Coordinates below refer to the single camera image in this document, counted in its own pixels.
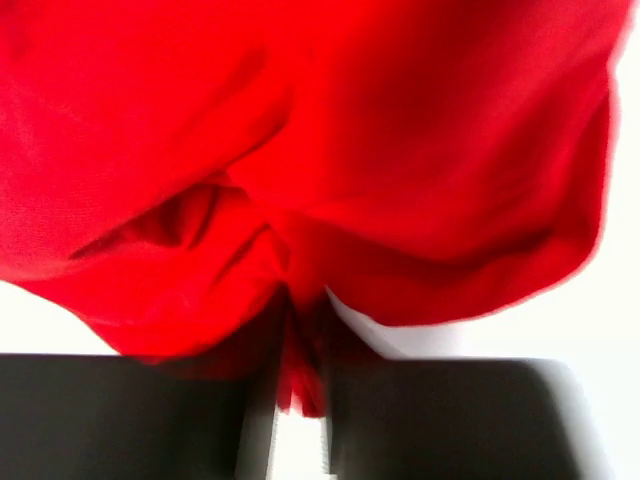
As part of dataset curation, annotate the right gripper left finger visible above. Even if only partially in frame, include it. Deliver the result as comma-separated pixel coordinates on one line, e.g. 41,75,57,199
1,354,248,480

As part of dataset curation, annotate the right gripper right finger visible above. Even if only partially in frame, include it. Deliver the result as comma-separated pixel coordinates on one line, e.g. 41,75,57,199
327,359,608,479

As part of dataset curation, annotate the red t shirt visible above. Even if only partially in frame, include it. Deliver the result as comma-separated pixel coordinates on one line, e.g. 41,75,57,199
1,1,632,417

